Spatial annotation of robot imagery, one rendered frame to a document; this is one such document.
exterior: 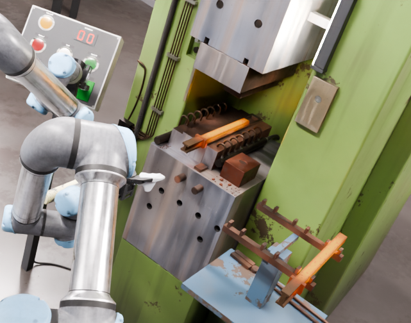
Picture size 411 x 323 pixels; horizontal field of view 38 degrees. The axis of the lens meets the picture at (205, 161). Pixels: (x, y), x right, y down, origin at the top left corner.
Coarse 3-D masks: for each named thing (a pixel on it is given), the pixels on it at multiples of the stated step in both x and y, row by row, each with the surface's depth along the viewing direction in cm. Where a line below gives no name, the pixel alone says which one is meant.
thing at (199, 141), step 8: (240, 120) 232; (248, 120) 235; (224, 128) 222; (232, 128) 224; (200, 136) 209; (208, 136) 212; (216, 136) 215; (184, 144) 202; (192, 144) 202; (200, 144) 209
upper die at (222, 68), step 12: (204, 48) 199; (204, 60) 201; (216, 60) 198; (228, 60) 196; (204, 72) 202; (216, 72) 199; (228, 72) 197; (240, 72) 194; (252, 72) 196; (276, 72) 214; (288, 72) 224; (228, 84) 198; (240, 84) 195; (252, 84) 201; (264, 84) 210
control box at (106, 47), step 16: (32, 16) 214; (48, 16) 214; (64, 16) 214; (32, 32) 214; (48, 32) 214; (64, 32) 214; (80, 32) 214; (96, 32) 214; (48, 48) 214; (80, 48) 214; (96, 48) 214; (112, 48) 214; (112, 64) 215; (16, 80) 213; (96, 80) 213; (96, 96) 213
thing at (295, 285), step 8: (336, 240) 185; (344, 240) 188; (328, 248) 180; (336, 248) 181; (320, 256) 175; (328, 256) 176; (312, 264) 170; (320, 264) 172; (304, 272) 166; (312, 272) 167; (296, 280) 160; (304, 280) 163; (288, 288) 156; (296, 288) 157; (280, 296) 158; (288, 296) 153; (280, 304) 156
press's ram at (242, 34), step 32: (224, 0) 191; (256, 0) 184; (288, 0) 179; (320, 0) 198; (192, 32) 200; (224, 32) 194; (256, 32) 187; (288, 32) 190; (320, 32) 214; (256, 64) 190; (288, 64) 204
